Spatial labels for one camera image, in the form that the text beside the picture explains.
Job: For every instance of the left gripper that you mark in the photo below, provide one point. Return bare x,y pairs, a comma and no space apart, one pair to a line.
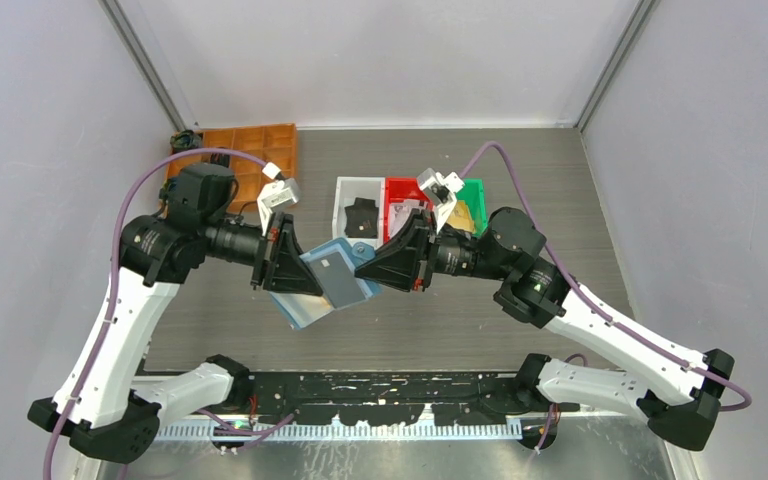
279,260

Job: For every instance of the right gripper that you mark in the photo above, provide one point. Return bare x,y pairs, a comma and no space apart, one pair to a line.
407,261

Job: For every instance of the gold card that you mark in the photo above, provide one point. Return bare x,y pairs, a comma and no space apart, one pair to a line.
311,308

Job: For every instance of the blue leather card holder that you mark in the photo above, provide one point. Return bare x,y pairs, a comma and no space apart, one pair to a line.
358,253

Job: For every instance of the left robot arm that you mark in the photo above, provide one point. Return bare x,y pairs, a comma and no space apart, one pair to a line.
98,409

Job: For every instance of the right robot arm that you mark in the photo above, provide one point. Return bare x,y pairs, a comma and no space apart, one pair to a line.
675,391

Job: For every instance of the white cards in red bin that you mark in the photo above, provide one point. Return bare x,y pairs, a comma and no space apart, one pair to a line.
399,213

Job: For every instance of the gold cards in green bin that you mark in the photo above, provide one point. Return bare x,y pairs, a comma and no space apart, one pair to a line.
461,218

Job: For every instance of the red plastic bin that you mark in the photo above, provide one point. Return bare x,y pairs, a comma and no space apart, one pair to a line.
397,189

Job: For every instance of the white plastic bin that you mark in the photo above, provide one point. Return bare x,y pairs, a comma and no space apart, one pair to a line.
347,189

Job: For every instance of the green plastic bin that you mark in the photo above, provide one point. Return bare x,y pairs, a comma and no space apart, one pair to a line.
474,195

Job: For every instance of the orange compartment tray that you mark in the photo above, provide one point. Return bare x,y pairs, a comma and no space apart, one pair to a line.
276,143

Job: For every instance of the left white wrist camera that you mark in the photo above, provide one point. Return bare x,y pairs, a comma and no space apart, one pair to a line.
280,193

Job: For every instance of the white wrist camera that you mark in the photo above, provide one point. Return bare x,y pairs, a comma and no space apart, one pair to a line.
280,193
442,191

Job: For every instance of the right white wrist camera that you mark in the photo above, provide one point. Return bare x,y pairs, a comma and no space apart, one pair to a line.
442,191

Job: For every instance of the aluminium rail frame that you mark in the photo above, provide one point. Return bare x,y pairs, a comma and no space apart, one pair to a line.
528,429

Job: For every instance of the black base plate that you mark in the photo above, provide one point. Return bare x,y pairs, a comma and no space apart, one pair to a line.
380,398

